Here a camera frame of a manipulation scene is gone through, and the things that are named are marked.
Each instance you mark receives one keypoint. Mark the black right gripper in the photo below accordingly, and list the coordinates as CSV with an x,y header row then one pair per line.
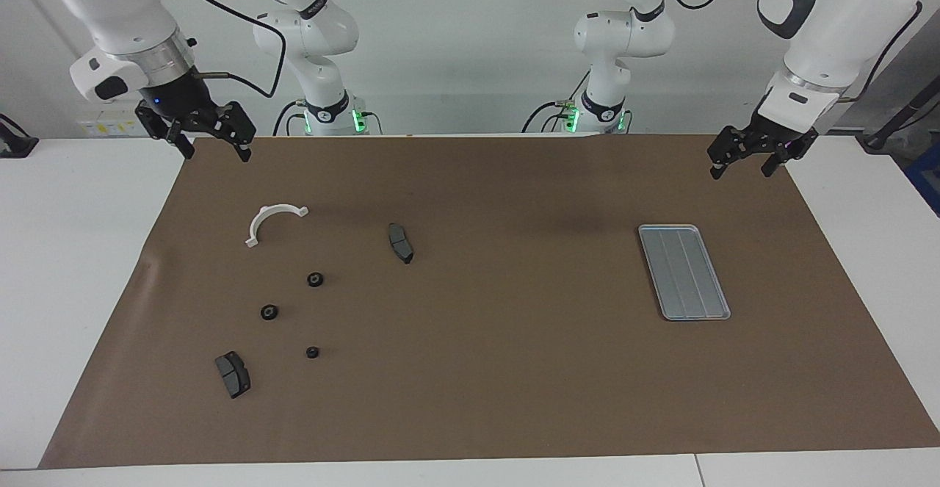
x,y
180,101

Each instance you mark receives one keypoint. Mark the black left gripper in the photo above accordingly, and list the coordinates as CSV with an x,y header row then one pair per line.
x,y
771,134

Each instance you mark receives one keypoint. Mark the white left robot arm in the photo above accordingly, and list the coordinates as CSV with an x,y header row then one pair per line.
x,y
830,24

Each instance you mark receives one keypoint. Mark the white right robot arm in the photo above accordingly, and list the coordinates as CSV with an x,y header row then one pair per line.
x,y
117,9

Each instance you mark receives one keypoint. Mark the silver metal tray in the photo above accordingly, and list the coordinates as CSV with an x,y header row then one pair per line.
x,y
683,274

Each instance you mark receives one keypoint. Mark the black stand pole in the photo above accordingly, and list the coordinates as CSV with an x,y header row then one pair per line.
x,y
892,123

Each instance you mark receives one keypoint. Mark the dark grey brake pad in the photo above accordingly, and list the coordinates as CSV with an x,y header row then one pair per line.
x,y
233,377
400,243

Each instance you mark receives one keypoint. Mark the brown table mat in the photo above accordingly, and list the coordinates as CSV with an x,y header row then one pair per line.
x,y
514,369

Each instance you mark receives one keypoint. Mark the white curved plastic bracket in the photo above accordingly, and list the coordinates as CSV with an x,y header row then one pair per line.
x,y
258,221

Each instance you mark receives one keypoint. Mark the white wall socket box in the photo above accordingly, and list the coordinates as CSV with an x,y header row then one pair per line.
x,y
103,127

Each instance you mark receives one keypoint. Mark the black clamp mount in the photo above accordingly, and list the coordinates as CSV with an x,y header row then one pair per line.
x,y
15,145

